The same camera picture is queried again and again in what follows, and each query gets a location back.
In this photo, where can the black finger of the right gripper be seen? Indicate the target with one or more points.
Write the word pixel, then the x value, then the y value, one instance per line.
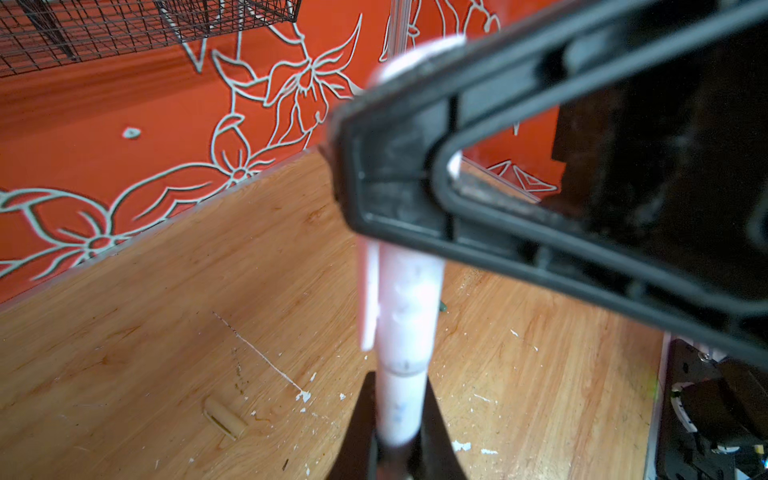
pixel 614 151

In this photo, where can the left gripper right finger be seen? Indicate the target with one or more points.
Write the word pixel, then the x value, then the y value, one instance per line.
pixel 437 459

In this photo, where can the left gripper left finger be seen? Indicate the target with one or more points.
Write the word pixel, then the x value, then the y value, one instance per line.
pixel 358 455

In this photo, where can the pink pen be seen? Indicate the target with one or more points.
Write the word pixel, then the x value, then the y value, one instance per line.
pixel 399 406

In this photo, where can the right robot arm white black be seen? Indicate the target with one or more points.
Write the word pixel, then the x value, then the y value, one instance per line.
pixel 712 404

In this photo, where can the black wire basket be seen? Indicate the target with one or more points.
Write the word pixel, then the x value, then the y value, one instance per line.
pixel 38 35

